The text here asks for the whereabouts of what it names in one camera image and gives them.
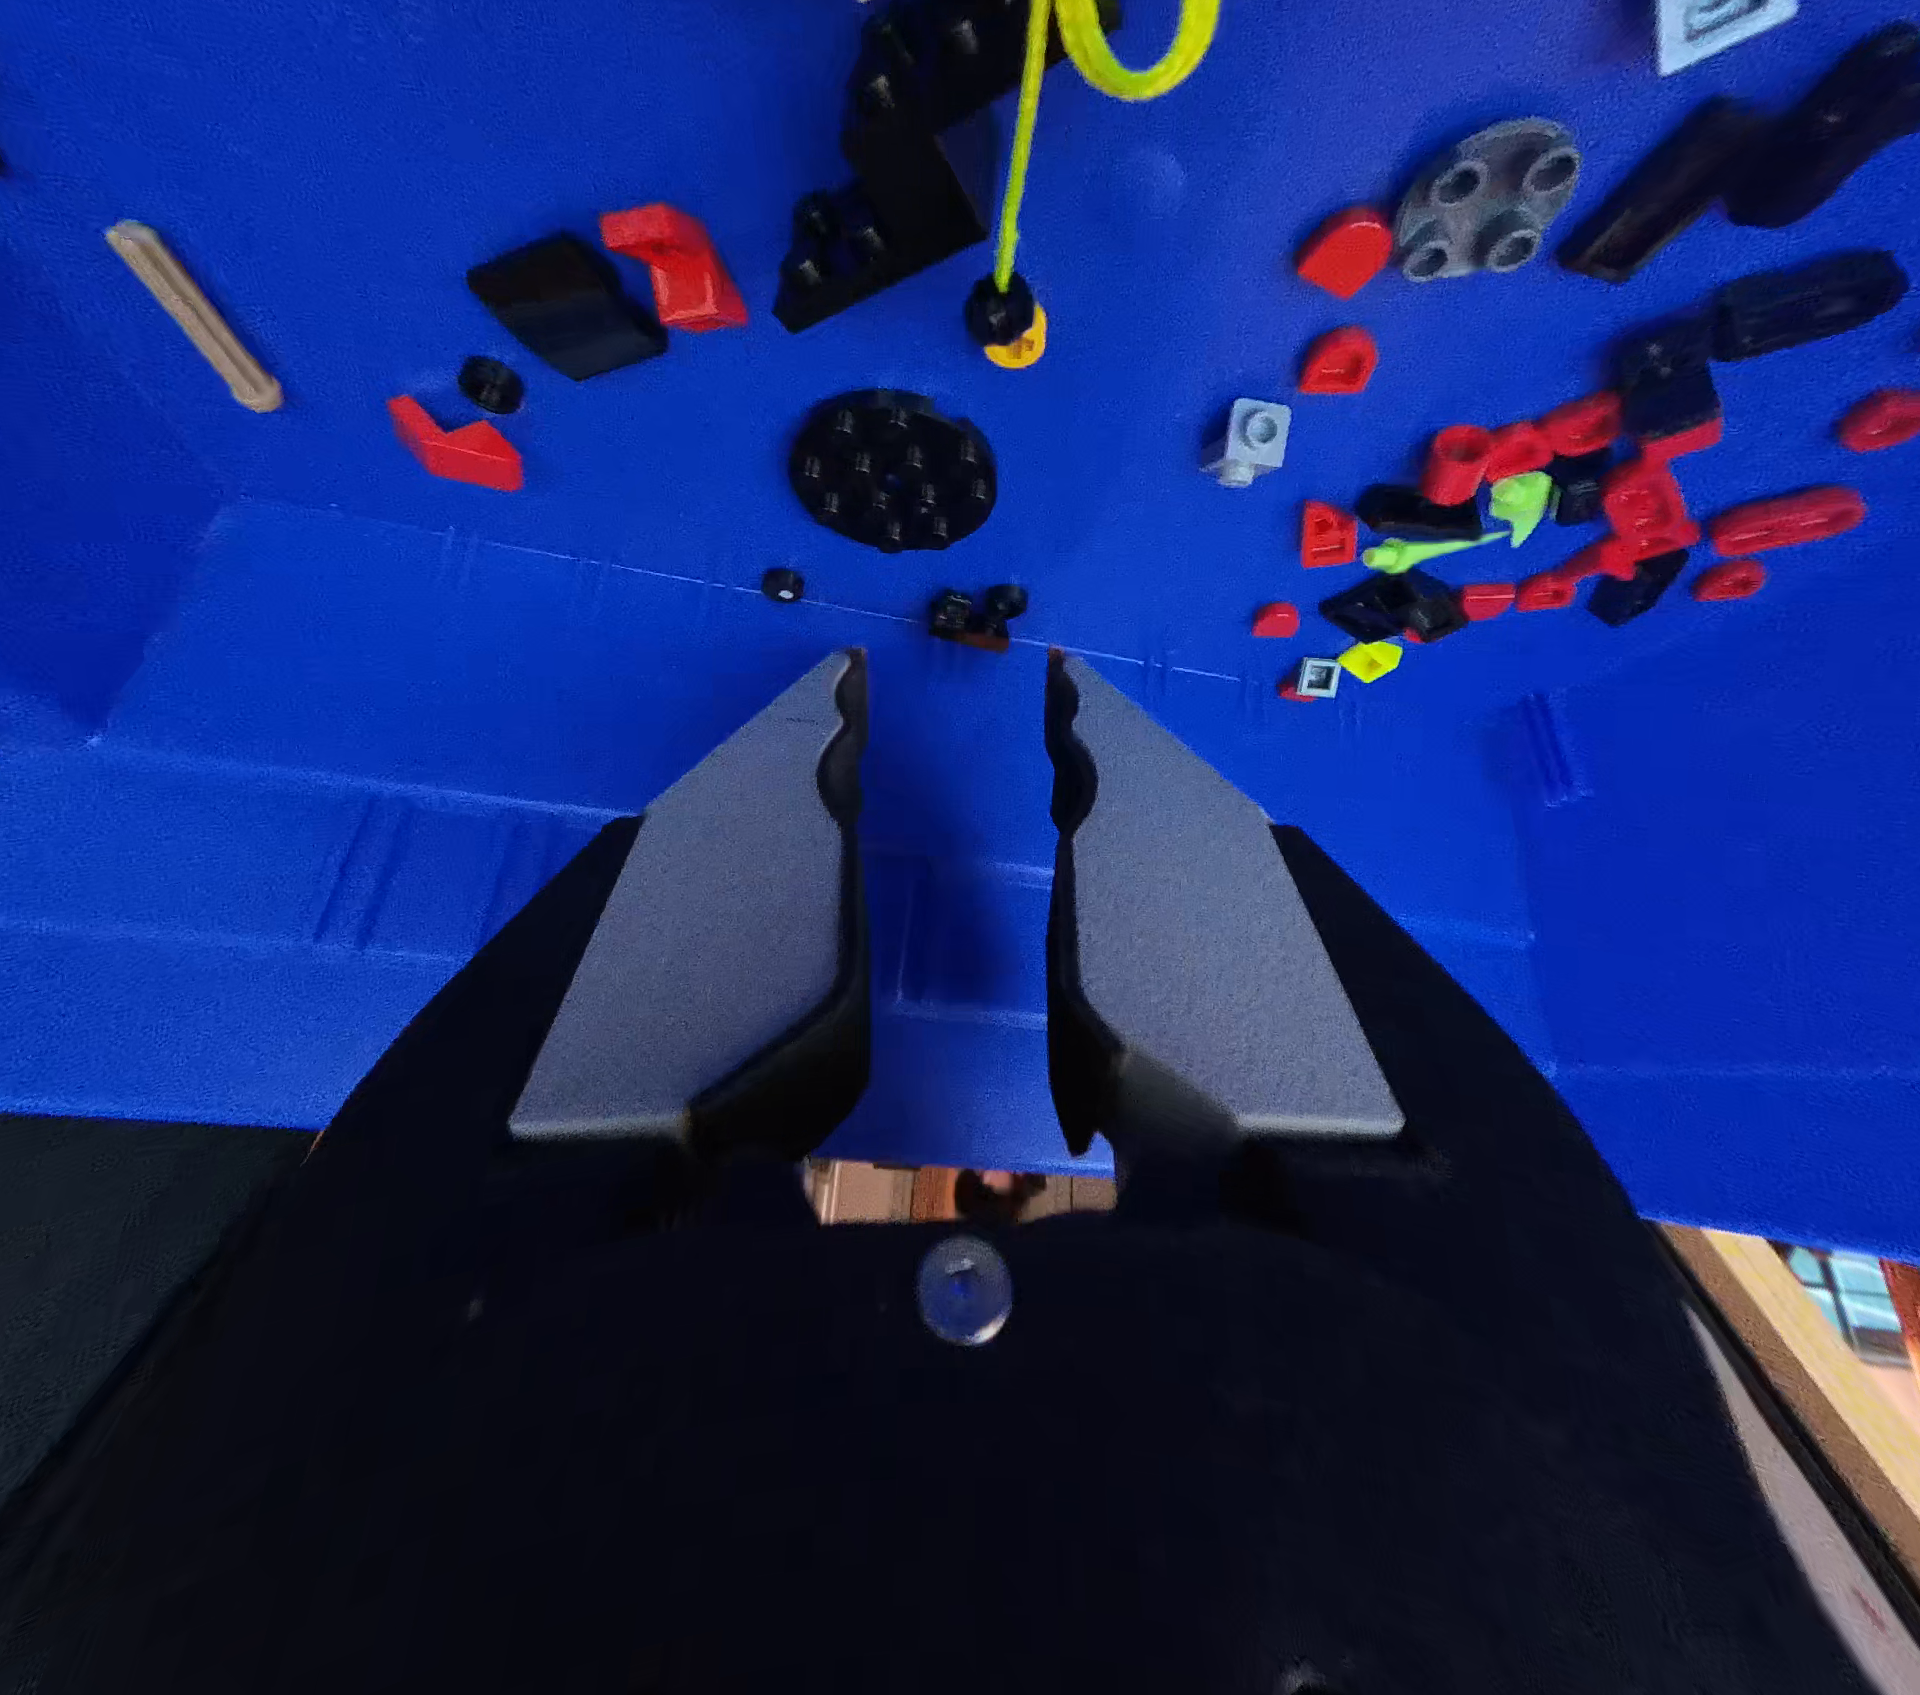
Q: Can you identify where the red lego wedge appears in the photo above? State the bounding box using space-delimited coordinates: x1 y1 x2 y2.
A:
385 394 528 492

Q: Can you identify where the blue plastic bin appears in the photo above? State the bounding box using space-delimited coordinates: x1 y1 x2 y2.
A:
0 0 1920 1262

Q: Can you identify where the yellow black round lego piece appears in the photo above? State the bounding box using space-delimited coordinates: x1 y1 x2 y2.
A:
961 274 1047 372

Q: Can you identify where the red lego bracket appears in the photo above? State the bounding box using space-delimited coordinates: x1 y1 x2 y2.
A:
600 205 750 336

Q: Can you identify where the pile of red black pieces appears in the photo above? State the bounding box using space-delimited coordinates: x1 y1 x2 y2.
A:
1252 330 1920 708

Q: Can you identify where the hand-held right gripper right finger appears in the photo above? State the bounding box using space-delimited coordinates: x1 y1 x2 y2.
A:
1042 648 1408 1172

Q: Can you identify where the tan lego bar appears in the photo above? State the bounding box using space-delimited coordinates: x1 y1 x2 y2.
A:
104 221 284 414

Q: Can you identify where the black lego slope tile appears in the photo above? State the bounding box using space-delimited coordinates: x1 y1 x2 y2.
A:
463 232 669 382

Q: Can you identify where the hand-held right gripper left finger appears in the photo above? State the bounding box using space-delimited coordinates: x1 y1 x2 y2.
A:
505 648 876 1164

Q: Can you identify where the grey round lego plate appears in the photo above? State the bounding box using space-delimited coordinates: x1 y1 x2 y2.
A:
1391 121 1583 284

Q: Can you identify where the black round lego plate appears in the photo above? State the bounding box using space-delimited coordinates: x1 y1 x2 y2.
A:
786 388 999 554

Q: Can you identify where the black lego link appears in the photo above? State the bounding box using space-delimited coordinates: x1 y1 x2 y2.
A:
1709 252 1909 362

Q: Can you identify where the black stepped lego brick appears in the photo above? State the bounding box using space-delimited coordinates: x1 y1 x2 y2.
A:
771 0 1119 336

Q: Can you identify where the yellow green string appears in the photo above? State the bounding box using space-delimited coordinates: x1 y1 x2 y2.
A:
989 0 1224 302

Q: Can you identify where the long black lego piece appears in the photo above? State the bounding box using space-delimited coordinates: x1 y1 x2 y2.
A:
1554 23 1920 284

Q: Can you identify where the small black lego clip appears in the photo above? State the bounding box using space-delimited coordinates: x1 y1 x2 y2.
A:
923 582 1031 654

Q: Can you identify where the light grey lego brick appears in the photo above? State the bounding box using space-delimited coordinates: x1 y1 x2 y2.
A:
1200 398 1292 488

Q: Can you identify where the large red curved tile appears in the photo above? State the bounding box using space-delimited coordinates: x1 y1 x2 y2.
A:
1294 209 1397 302

